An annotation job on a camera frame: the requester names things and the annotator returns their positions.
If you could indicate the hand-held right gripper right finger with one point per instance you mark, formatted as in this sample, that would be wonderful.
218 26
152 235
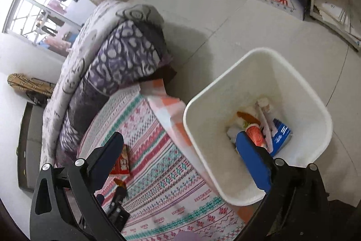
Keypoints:
253 164

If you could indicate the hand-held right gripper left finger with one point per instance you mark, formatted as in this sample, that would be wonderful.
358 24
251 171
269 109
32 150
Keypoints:
108 153

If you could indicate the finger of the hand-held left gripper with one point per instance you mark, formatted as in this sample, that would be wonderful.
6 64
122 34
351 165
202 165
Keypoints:
120 197

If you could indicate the red white packet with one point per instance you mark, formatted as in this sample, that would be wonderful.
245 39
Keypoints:
122 164

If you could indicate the red snack wrapper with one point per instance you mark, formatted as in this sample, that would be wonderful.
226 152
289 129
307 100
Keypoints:
255 135

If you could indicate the pale blue paper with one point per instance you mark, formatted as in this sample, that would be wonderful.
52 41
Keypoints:
234 132

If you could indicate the blue white box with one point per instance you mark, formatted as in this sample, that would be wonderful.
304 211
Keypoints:
282 136

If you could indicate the orange snack wrapper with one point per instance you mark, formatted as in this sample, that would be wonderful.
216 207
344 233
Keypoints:
248 116

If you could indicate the white toothed foam piece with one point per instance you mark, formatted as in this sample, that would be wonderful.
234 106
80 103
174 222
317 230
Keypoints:
265 105

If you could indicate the white plastic bin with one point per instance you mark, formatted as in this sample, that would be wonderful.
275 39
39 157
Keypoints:
282 83

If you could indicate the patterned pink green blanket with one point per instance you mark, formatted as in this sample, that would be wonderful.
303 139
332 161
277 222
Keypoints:
169 167

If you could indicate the grey padded headboard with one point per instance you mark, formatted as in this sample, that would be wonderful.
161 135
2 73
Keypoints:
29 145

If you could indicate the plaid slipper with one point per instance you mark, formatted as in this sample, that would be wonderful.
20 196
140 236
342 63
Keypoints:
22 82

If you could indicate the white printed quilt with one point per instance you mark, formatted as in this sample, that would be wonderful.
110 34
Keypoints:
93 23

